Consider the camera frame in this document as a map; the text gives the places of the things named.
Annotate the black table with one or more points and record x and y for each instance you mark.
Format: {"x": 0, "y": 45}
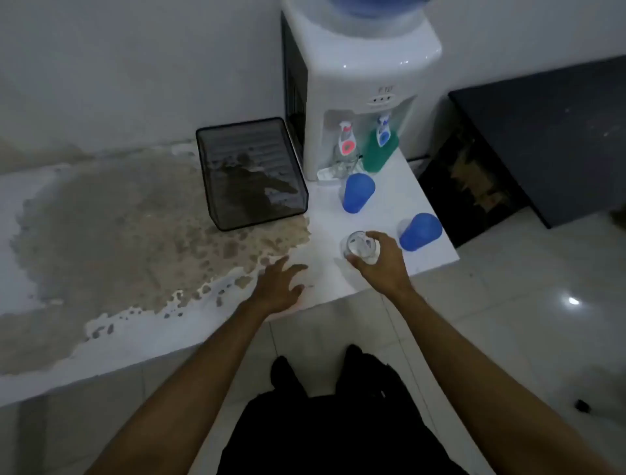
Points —
{"x": 548, "y": 137}

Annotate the red dispenser tap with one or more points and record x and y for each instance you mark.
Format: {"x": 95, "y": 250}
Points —
{"x": 346, "y": 139}

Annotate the green plastic cup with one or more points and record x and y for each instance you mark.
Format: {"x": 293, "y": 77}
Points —
{"x": 379, "y": 156}

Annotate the person's left forearm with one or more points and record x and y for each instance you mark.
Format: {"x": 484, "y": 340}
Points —
{"x": 195, "y": 391}

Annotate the small black object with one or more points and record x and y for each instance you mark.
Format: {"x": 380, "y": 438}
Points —
{"x": 582, "y": 405}

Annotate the clear glass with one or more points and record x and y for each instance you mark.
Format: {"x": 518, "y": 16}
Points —
{"x": 342, "y": 161}
{"x": 357, "y": 247}

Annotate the white water dispenser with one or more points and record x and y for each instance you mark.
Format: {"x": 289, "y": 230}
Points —
{"x": 362, "y": 68}

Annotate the blue water bottle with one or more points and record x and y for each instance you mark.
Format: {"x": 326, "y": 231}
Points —
{"x": 376, "y": 7}

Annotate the dark transparent tray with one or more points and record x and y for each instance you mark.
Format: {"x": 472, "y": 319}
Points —
{"x": 252, "y": 176}

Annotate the person's black clothing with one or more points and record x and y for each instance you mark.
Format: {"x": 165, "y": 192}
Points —
{"x": 342, "y": 435}

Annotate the dark torn cardboard box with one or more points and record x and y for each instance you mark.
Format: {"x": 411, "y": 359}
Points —
{"x": 464, "y": 186}

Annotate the blue plastic cup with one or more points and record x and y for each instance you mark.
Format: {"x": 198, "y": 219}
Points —
{"x": 421, "y": 232}
{"x": 358, "y": 193}

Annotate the person's right forearm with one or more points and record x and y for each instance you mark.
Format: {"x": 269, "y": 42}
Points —
{"x": 479, "y": 391}

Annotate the blue dispenser tap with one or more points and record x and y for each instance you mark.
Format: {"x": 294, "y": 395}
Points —
{"x": 383, "y": 131}

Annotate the person's right hand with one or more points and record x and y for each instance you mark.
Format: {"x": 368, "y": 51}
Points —
{"x": 386, "y": 266}

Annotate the person's left hand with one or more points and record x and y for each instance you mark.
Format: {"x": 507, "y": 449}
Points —
{"x": 274, "y": 288}

